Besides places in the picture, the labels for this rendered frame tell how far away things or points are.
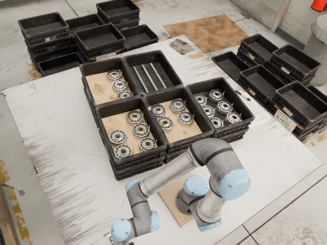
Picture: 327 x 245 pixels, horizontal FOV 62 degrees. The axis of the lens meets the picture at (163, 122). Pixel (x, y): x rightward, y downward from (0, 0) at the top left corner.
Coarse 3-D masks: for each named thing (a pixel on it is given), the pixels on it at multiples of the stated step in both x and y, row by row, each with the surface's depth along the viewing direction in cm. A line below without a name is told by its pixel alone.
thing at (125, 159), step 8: (112, 104) 162; (144, 104) 165; (96, 112) 157; (152, 120) 158; (104, 128) 151; (160, 136) 152; (112, 152) 142; (144, 152) 144; (152, 152) 146; (120, 160) 139; (128, 160) 142
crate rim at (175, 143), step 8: (176, 88) 176; (184, 88) 177; (144, 96) 169; (152, 112) 161; (200, 112) 165; (160, 128) 155; (192, 136) 153; (200, 136) 155; (168, 144) 148; (176, 144) 150
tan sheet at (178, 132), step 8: (160, 104) 180; (168, 104) 180; (168, 112) 176; (176, 120) 173; (176, 128) 168; (184, 128) 169; (192, 128) 170; (168, 136) 164; (176, 136) 165; (184, 136) 165
